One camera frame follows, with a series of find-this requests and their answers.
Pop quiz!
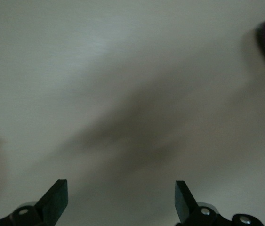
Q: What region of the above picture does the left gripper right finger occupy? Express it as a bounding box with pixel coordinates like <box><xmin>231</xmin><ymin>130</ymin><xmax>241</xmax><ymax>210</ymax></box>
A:
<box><xmin>174</xmin><ymin>180</ymin><xmax>265</xmax><ymax>226</ymax></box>

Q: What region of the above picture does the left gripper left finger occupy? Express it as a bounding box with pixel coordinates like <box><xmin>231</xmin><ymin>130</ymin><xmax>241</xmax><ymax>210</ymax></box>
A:
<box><xmin>9</xmin><ymin>179</ymin><xmax>69</xmax><ymax>226</ymax></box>

